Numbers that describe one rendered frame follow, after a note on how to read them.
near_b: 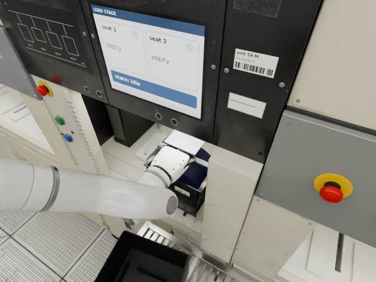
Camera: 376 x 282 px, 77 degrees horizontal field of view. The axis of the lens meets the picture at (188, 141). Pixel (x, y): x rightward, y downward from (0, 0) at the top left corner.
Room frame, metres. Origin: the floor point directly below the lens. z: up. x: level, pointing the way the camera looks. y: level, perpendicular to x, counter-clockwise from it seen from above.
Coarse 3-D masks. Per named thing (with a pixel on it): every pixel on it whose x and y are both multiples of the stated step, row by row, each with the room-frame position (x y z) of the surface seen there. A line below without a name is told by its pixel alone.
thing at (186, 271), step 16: (128, 240) 0.41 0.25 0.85; (144, 240) 0.38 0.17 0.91; (112, 256) 0.33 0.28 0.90; (128, 256) 0.37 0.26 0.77; (144, 256) 0.37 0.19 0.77; (160, 256) 0.36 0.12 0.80; (176, 256) 0.34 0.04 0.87; (112, 272) 0.30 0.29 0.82; (128, 272) 0.31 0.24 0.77; (144, 272) 0.31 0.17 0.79; (160, 272) 0.31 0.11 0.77; (176, 272) 0.31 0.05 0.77
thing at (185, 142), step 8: (176, 136) 0.59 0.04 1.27; (184, 136) 0.59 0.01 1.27; (160, 144) 0.63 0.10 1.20; (176, 144) 0.55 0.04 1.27; (184, 144) 0.55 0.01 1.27; (192, 144) 0.55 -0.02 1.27; (200, 144) 0.55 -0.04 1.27; (192, 152) 0.52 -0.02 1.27; (152, 160) 0.57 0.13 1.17; (200, 160) 0.55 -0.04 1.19; (176, 184) 0.48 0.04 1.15; (184, 184) 0.46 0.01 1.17; (176, 192) 0.48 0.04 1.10; (184, 192) 0.46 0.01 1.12; (192, 192) 0.44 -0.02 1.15; (200, 192) 0.43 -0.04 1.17; (184, 200) 0.46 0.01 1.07; (192, 200) 0.44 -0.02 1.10; (200, 200) 0.46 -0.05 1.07; (184, 208) 0.46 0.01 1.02; (192, 208) 0.44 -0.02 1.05; (184, 216) 0.46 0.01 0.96
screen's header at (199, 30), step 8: (96, 8) 0.57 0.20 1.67; (104, 8) 0.56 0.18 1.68; (112, 8) 0.55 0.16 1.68; (112, 16) 0.55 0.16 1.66; (120, 16) 0.54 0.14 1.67; (128, 16) 0.53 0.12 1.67; (136, 16) 0.52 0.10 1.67; (144, 16) 0.51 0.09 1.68; (152, 16) 0.50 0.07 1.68; (152, 24) 0.50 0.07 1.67; (160, 24) 0.49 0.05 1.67; (168, 24) 0.48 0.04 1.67; (176, 24) 0.47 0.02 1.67; (184, 24) 0.46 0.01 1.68; (192, 24) 0.45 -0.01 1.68; (192, 32) 0.45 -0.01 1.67; (200, 32) 0.44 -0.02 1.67
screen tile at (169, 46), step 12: (156, 36) 0.49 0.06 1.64; (168, 36) 0.48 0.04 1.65; (156, 48) 0.49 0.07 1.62; (168, 48) 0.48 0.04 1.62; (180, 48) 0.47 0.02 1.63; (192, 60) 0.45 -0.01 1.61; (156, 72) 0.50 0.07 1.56; (168, 72) 0.48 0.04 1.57; (180, 72) 0.47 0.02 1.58; (192, 72) 0.45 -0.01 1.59; (180, 84) 0.47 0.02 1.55; (192, 84) 0.45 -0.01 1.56
